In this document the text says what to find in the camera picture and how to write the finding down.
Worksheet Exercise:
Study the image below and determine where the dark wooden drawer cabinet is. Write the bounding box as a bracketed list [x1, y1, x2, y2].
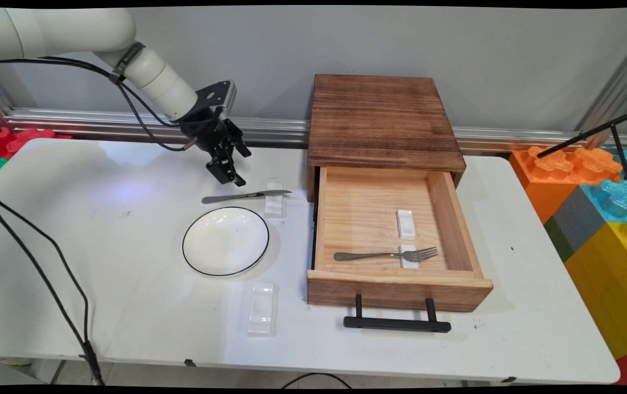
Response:
[306, 74, 466, 203]

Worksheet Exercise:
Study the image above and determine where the clear cutlery rest front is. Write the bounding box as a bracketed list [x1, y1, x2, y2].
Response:
[247, 281, 276, 336]

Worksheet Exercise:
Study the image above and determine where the black floor cable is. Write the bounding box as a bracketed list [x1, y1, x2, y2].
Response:
[281, 373, 353, 389]

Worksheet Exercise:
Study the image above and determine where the light wooden drawer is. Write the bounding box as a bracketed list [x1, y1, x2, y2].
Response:
[306, 167, 494, 313]

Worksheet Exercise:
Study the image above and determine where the horizontal aluminium wall rail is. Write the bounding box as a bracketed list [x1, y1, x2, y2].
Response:
[4, 108, 627, 153]

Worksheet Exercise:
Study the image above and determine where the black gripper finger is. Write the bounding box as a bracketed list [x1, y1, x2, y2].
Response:
[227, 125, 253, 159]
[206, 147, 247, 187]

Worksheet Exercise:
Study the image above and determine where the blue foam block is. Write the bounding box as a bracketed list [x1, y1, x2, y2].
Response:
[580, 148, 627, 222]

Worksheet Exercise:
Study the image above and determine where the black cable strap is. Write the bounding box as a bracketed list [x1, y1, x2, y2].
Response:
[109, 42, 147, 84]

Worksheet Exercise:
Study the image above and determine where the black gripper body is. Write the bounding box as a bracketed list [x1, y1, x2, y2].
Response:
[180, 107, 239, 158]

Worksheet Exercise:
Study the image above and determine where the black drawer handle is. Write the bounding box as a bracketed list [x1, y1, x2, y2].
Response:
[343, 294, 451, 333]

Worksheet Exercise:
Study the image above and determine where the silver metal fork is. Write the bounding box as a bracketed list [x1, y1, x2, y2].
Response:
[334, 247, 439, 263]

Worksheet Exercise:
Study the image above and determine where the grey foam block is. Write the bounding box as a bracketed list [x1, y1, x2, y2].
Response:
[544, 186, 609, 263]

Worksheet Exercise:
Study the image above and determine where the orange foam block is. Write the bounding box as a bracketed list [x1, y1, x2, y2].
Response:
[508, 145, 623, 225]

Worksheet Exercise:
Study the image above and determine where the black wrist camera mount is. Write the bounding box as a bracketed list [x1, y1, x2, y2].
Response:
[193, 80, 237, 124]

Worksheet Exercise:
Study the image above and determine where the white plate with black rim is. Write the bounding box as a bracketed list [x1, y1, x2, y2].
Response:
[182, 207, 270, 277]

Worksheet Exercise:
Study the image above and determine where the black tripod stand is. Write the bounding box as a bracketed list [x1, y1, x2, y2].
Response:
[537, 104, 627, 189]

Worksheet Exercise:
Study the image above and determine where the white ceramic cutlery rest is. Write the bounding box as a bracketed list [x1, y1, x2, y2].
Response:
[399, 245, 420, 269]
[264, 182, 286, 219]
[396, 210, 417, 241]

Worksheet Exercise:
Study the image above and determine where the plain black arm cable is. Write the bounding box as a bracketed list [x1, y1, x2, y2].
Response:
[0, 56, 199, 351]

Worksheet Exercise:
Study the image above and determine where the silver metal knife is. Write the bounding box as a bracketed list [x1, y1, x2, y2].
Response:
[201, 189, 293, 205]

